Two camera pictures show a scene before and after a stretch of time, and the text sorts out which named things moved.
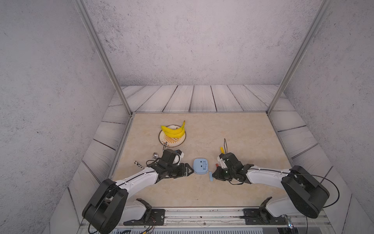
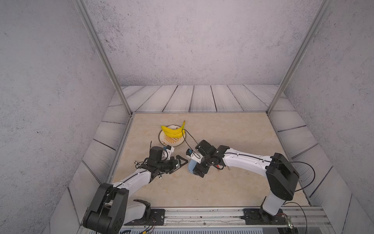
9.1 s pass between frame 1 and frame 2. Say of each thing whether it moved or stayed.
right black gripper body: moved
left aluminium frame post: stayed
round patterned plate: stayed
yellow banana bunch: stayed
